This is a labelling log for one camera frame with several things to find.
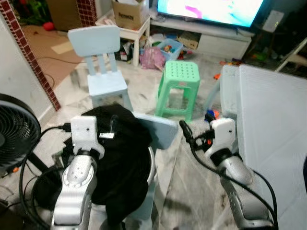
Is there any blue toy block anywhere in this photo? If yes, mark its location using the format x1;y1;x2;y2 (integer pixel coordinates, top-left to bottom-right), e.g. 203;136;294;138
204;109;222;123

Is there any green plastic stool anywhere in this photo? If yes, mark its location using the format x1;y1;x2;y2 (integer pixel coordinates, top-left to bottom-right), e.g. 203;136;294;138
154;61;201;121

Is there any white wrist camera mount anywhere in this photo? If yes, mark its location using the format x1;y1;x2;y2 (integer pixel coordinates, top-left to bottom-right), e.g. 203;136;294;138
210;117;237;154
70;115;101;154

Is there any white folding table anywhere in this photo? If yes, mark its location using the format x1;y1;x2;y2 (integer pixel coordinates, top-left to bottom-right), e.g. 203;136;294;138
237;65;307;230

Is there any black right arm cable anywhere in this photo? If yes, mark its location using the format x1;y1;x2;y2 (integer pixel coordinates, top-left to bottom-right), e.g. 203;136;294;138
189;137;280;230

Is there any pink kids bag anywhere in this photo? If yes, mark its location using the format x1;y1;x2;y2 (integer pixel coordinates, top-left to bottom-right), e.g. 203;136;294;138
140;46;166;71

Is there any small white side table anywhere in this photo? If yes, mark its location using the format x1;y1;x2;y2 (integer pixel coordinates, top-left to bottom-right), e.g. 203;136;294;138
98;17;150;67

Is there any white flat box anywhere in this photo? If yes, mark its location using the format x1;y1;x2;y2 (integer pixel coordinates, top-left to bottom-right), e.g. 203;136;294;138
261;10;284;33

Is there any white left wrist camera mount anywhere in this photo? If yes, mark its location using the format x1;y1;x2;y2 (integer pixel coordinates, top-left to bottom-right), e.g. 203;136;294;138
70;115;101;154

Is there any flat screen television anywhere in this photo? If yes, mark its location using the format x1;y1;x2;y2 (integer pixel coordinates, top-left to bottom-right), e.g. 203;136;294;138
156;0;265;28

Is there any printed cardboard box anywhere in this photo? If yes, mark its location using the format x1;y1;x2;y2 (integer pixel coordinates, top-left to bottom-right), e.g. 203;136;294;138
111;0;149;30

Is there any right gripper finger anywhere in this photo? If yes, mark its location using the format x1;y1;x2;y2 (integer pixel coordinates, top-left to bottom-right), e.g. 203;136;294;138
179;120;197;149

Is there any light blue kids chair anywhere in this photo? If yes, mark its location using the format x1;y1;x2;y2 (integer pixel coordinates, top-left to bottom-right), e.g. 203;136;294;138
204;65;240;120
67;25;133;112
91;113;179;230

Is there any white television console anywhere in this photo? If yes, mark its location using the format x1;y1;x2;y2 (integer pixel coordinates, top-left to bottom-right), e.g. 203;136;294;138
151;17;255;60

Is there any round floor fan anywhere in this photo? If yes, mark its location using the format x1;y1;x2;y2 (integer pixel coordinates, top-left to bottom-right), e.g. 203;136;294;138
0;93;53;175

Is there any black garment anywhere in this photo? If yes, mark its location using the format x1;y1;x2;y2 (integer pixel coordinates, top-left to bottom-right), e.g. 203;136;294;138
36;104;153;226

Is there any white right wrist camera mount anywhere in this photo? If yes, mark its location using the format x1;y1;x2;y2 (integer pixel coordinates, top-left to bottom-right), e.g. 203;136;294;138
210;117;237;154

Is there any plain brown cardboard box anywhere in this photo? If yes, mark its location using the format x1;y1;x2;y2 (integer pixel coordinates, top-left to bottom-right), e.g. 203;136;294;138
46;0;82;32

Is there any blue toy bin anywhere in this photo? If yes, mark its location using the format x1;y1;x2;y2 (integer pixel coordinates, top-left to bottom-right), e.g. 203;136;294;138
156;38;184;62

